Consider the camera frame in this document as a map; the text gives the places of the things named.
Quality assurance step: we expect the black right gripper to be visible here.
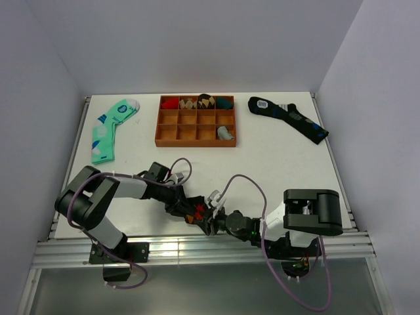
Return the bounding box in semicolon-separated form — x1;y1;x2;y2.
194;205;233;236

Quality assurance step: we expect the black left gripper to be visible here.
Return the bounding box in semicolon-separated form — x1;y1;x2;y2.
153;182;194;219

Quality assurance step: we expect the red yellow argyle sock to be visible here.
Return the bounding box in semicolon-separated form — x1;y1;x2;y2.
184;203;207;224

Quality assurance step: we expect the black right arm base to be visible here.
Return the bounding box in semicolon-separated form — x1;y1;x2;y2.
264;236;322;278

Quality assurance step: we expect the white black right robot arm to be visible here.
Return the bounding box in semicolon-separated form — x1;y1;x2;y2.
186;189;343;256

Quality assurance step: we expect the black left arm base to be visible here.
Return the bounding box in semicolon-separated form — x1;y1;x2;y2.
88;242;149;283

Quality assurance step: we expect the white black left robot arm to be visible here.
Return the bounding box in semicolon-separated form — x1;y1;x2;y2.
54;162;207;262

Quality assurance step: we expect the rolled grey sock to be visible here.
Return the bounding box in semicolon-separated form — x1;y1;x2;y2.
217;126;234;140

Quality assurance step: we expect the brown wooden compartment tray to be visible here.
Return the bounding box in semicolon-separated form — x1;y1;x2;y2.
155;93;237;148

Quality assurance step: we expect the mint green sock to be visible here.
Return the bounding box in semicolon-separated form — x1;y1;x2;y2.
91;98;140;165

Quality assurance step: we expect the rolled beige argyle sock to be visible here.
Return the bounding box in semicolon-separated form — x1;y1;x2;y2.
179;97;198;110

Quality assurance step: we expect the rolled red sock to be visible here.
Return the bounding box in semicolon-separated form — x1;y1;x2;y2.
161;98;179;110

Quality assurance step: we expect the rolled black argyle sock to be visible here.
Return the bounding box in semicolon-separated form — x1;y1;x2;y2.
197;94;215;110

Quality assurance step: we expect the rolled dark teal sock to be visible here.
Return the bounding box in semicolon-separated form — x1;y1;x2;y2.
216;97;234;110

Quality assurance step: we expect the black blue sock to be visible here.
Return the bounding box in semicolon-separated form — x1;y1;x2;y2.
248;96;329;144

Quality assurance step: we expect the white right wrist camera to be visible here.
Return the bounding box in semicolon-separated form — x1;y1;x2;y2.
206;190;226;219

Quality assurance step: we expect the aluminium front rail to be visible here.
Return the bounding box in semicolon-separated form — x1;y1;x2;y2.
31;232;375;269

